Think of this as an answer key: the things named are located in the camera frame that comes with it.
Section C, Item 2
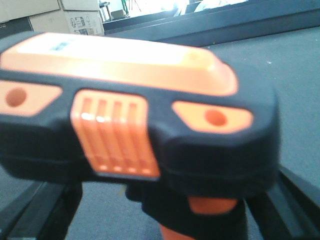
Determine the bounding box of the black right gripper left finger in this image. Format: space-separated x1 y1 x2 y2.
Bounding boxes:
0 181 83 240

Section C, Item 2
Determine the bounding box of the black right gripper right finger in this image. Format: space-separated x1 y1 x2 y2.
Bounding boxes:
246 166 320 240

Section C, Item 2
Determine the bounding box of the orange black barcode scanner gun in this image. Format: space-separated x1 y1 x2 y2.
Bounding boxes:
0 31 281 240

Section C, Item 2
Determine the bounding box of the printed cardboard box background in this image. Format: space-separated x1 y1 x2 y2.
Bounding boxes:
29 10 104 36

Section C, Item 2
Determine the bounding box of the upper stacked cardboard box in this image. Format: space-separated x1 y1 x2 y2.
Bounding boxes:
0 0 100 23

